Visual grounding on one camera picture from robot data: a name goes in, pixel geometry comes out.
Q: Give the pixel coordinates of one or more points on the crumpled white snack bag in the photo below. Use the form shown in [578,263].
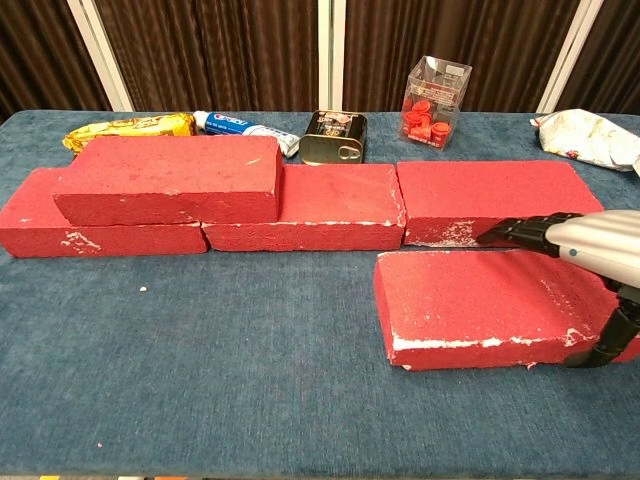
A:
[590,137]

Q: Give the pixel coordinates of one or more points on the dark brown curtain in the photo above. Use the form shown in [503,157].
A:
[620,55]
[450,35]
[215,50]
[40,50]

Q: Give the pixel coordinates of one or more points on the gold biscuit pack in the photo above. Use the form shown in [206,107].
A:
[130,125]

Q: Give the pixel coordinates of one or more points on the clear box of red caps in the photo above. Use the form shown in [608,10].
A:
[430,120]

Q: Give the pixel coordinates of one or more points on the white partition post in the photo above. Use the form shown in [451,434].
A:
[330,55]
[570,55]
[100,55]

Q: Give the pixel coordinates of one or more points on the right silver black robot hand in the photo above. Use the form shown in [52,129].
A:
[605,240]

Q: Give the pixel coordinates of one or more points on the blue white toothpaste tube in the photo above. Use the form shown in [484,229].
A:
[235,125]

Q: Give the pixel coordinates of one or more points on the red foam brick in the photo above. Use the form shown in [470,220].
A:
[30,235]
[475,300]
[490,190]
[170,175]
[340,200]

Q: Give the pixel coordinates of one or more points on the gold black tin can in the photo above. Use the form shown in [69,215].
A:
[332,137]

